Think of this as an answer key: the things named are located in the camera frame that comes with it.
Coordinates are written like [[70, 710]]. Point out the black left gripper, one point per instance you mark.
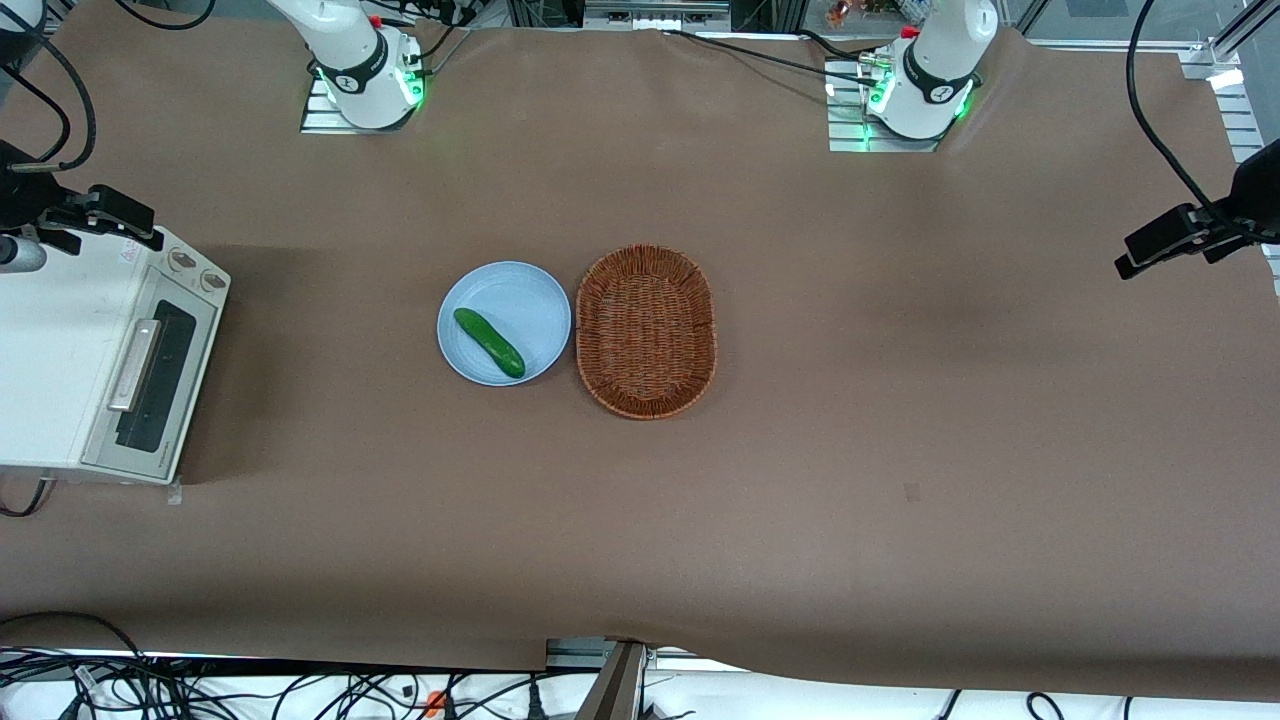
[[1254, 188]]

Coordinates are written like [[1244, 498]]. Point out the brown wicker basket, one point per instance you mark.
[[646, 332]]

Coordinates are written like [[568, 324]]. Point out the light blue plate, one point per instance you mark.
[[520, 300]]

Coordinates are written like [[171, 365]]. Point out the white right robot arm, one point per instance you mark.
[[352, 55]]

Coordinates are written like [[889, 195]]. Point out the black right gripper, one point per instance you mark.
[[22, 195]]

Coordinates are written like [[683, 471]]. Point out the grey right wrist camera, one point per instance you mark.
[[18, 254]]

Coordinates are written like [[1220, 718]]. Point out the brown table cover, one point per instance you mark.
[[850, 450]]

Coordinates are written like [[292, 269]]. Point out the aluminium frame profile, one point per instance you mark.
[[618, 685]]

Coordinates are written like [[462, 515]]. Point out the green cucumber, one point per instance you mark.
[[489, 343]]

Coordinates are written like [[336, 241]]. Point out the aluminium side rail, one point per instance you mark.
[[1240, 110]]

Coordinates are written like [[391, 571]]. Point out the oven door with dark window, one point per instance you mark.
[[190, 370]]

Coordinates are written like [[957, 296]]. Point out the white toaster oven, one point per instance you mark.
[[50, 360]]

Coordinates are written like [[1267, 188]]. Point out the round oven knob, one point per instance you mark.
[[182, 260], [213, 281]]

